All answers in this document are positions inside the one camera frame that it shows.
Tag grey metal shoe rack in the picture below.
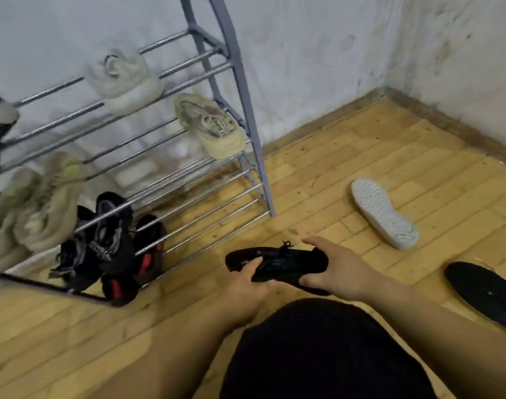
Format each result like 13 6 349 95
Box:
0 0 277 306

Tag black orange sneaker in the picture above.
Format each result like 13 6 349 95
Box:
225 241 332 296
443 261 506 338

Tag black shoe with red tab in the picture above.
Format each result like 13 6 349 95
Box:
101 274 139 307
132 214 166 285

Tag person's black shorts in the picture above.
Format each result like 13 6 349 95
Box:
219 298 438 399

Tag black green sneaker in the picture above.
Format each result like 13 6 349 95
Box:
0 93 20 177

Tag black red sneaker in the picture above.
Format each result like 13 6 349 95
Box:
86 191 135 275

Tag person's right forearm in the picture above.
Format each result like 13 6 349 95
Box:
360 274 506 399

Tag person's left hand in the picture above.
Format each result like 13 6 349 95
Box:
219 256 278 325

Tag person's right hand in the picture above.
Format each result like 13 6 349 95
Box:
298 236 386 304

